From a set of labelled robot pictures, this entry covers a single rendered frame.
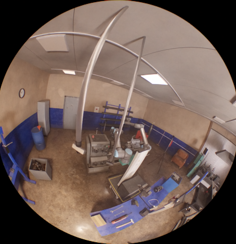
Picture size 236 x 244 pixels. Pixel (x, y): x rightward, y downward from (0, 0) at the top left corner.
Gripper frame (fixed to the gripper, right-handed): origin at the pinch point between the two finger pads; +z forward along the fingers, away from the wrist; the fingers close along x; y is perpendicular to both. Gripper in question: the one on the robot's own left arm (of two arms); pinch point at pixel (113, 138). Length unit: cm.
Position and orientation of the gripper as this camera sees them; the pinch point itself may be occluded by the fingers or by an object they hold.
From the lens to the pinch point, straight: 229.8
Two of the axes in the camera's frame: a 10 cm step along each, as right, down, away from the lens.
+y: -4.0, 7.2, 5.7
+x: -8.7, -0.9, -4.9
